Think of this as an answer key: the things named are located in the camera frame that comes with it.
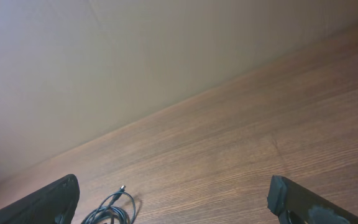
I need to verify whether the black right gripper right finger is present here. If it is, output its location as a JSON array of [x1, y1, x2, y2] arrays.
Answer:
[[267, 175, 358, 224]]

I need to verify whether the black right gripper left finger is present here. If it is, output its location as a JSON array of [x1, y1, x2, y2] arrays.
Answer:
[[0, 174, 80, 224]]

